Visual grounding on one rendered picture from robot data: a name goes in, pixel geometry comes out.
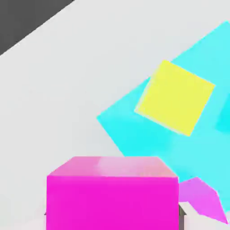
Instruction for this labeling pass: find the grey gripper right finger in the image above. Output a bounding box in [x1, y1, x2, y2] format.
[178, 204, 188, 230]

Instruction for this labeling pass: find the small magenta cube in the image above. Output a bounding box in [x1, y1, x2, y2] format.
[46, 155, 180, 230]

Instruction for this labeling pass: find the small violet cube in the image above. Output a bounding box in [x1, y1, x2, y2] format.
[178, 177, 229, 225]

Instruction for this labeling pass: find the small cyan cube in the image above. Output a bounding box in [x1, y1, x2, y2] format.
[215, 92, 230, 134]

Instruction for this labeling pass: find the small yellow cube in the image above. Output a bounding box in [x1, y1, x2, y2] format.
[134, 59, 216, 137]

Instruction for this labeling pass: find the large cyan box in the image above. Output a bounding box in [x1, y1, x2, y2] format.
[96, 20, 230, 213]

